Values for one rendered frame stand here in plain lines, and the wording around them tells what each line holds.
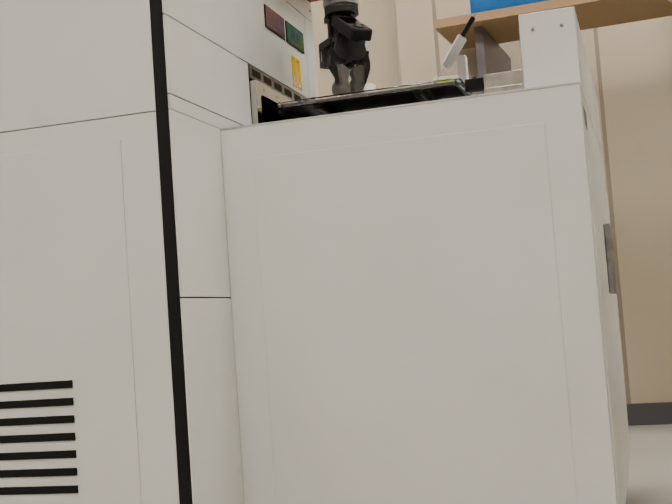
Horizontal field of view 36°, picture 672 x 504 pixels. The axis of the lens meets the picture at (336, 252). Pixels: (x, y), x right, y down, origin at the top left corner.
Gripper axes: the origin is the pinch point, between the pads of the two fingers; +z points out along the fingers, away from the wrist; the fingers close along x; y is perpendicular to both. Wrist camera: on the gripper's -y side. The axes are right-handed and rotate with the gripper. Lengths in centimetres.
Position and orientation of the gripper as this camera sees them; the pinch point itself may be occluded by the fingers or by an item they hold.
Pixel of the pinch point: (352, 101)
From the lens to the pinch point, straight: 214.7
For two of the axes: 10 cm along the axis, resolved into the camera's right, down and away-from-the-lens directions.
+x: -9.1, 0.4, -4.2
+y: -4.1, 0.9, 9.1
